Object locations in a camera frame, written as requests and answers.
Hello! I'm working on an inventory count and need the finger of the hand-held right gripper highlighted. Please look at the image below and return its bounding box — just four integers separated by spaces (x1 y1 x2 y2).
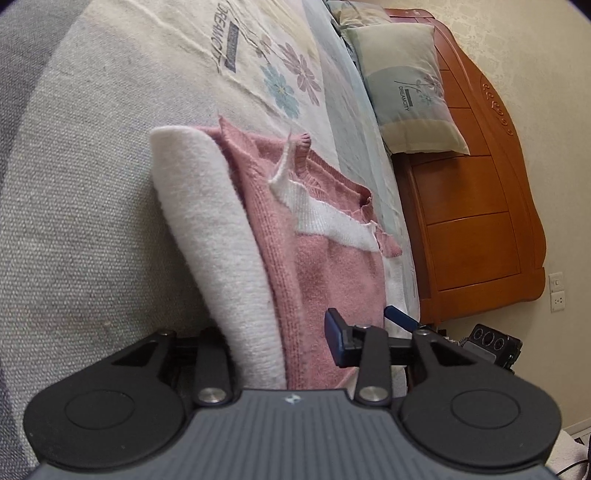
384 305 421 332

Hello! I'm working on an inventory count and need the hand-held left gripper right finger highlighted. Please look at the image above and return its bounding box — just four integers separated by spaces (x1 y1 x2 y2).
324 308 472 407

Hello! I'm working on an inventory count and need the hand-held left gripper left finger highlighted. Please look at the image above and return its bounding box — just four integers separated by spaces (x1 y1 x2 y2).
108 325 236 407

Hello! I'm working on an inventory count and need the pink and white knit sweater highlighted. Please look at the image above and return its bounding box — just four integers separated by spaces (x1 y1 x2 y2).
150 115 403 391

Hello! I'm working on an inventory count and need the pastel patchwork bed sheet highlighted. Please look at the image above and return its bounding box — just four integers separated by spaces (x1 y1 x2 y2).
0 0 422 416

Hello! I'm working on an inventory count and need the pastel flower print pillow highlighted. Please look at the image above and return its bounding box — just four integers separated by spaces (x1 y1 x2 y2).
325 0 393 38
346 23 471 156

